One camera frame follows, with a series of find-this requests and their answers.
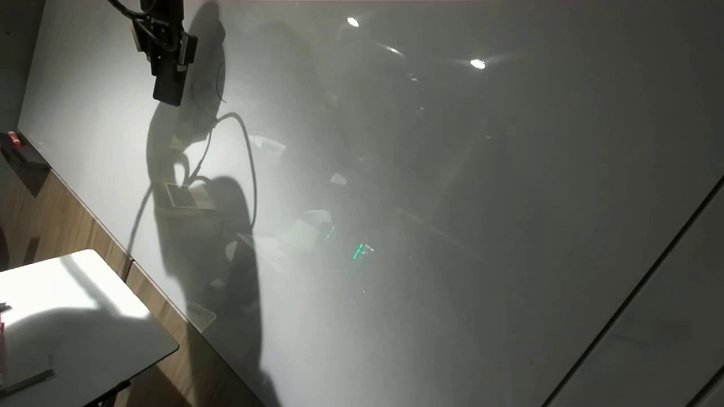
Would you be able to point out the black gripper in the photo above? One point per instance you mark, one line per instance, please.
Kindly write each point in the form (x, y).
(168, 11)

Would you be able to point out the red marker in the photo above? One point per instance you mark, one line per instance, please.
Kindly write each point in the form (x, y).
(14, 139)

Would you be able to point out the black marker tray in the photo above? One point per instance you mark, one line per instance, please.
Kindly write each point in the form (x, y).
(22, 161)

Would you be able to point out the large glass whiteboard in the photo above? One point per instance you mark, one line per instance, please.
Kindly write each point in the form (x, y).
(396, 226)

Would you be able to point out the white table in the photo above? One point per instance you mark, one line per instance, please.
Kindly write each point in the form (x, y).
(79, 328)

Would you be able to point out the grey pen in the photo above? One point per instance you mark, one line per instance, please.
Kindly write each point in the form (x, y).
(28, 382)

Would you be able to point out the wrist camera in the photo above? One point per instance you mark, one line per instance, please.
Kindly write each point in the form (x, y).
(188, 50)

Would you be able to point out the clear corner bracket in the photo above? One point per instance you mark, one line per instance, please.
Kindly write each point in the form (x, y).
(202, 316)

